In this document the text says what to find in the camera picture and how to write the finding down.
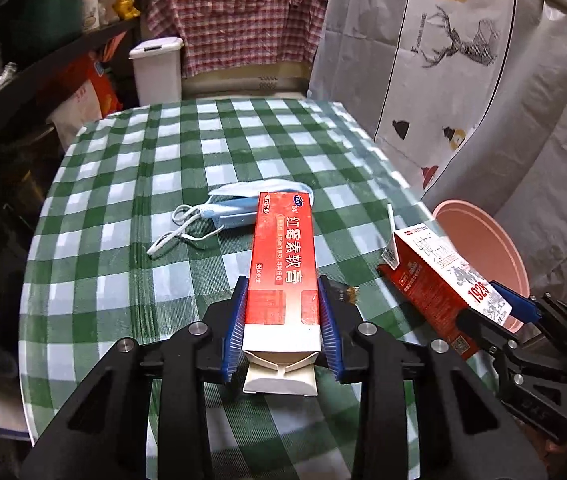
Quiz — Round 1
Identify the black shelf rack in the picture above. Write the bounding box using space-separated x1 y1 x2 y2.
0 0 144 261

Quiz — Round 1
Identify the green checked tablecloth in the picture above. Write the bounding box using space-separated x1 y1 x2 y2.
18 97 509 480

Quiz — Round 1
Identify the red plaid shirt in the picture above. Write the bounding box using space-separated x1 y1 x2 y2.
136 0 330 78

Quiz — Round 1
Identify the orange bag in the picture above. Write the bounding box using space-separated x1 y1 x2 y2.
64 55 124 121

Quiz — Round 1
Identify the white lidded bin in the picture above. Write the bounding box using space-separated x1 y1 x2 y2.
128 36 185 108

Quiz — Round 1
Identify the red ointment box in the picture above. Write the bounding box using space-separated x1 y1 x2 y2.
241 191 323 397

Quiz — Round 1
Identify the white labelled jar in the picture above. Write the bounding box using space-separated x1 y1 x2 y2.
82 0 102 31

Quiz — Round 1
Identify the yellow toy figure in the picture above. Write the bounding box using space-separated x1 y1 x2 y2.
114 0 140 22

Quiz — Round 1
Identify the white bag with red print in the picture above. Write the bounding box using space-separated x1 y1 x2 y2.
46 87 104 148

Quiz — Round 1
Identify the red white milk carton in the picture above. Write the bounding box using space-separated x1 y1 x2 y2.
377 204 507 361

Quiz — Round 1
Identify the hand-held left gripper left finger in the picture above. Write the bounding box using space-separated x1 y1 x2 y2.
26 275 249 480

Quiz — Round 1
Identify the deer print cloth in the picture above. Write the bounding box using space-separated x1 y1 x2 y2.
308 0 567 221

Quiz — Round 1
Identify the pink plastic bucket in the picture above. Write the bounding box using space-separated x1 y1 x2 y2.
433 199 531 335

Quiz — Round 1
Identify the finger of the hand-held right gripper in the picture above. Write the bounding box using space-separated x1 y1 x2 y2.
456 307 519 357
488 281 547 323

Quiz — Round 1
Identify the blue face mask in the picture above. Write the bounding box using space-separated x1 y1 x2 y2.
148 180 314 257

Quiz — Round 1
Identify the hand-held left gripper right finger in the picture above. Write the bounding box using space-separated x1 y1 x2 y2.
317 274 549 480

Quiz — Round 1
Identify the green storage box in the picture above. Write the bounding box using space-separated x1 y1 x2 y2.
1 0 85 51

